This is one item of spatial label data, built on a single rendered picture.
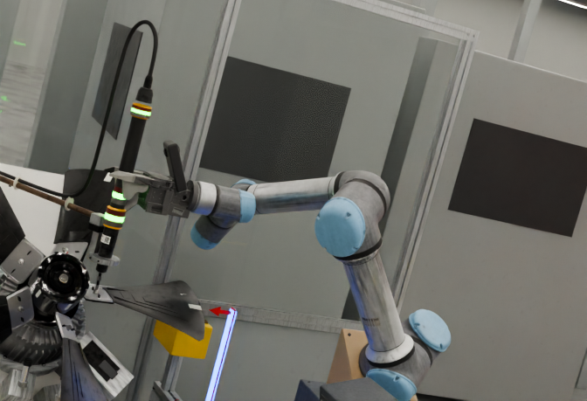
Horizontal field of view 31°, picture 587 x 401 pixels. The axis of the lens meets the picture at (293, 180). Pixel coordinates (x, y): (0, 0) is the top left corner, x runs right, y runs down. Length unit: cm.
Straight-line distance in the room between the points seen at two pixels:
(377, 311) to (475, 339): 417
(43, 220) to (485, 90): 387
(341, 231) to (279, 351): 128
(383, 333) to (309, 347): 114
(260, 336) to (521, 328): 343
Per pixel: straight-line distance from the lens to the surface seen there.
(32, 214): 275
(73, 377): 234
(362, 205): 231
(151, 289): 255
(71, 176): 264
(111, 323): 328
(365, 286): 238
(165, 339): 287
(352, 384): 207
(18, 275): 245
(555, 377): 696
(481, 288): 647
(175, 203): 245
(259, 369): 352
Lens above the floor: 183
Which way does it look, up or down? 7 degrees down
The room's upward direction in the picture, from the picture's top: 15 degrees clockwise
